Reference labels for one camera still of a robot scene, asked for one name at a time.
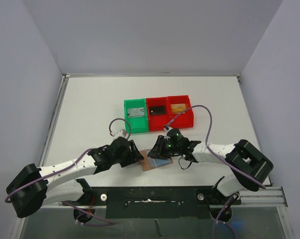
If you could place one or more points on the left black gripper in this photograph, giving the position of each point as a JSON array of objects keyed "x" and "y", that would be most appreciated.
[{"x": 129, "y": 153}]

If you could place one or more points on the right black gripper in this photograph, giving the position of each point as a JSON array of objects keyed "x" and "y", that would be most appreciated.
[{"x": 162, "y": 147}]

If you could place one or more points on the brown leather card holder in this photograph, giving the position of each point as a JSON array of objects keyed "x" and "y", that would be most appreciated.
[{"x": 145, "y": 163}]

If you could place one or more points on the blue credit card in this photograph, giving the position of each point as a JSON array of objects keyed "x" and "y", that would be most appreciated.
[{"x": 155, "y": 162}]

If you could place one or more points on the red plastic double bin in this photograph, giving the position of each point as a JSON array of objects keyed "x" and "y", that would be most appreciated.
[{"x": 156, "y": 123}]

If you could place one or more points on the green plastic bin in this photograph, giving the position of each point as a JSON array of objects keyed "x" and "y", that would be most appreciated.
[{"x": 137, "y": 124}]

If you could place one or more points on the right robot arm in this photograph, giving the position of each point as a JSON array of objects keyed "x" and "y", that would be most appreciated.
[{"x": 249, "y": 166}]

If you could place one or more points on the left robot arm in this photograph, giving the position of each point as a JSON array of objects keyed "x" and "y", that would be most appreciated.
[{"x": 35, "y": 187}]

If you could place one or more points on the black credit card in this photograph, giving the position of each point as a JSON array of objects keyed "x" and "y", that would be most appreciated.
[{"x": 157, "y": 110}]

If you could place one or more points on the silver credit card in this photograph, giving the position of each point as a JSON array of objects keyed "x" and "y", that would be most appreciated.
[{"x": 135, "y": 112}]

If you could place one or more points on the gold credit card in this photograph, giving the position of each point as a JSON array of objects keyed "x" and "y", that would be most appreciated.
[{"x": 178, "y": 108}]

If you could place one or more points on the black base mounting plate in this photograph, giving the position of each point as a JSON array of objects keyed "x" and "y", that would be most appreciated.
[{"x": 153, "y": 202}]

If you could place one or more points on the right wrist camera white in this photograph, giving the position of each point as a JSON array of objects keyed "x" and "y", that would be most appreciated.
[{"x": 168, "y": 129}]

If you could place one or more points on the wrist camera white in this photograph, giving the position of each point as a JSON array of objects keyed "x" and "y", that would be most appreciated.
[
  {"x": 168, "y": 129},
  {"x": 121, "y": 133}
]

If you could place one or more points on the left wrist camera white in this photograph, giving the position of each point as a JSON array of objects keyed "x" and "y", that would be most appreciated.
[{"x": 121, "y": 133}]

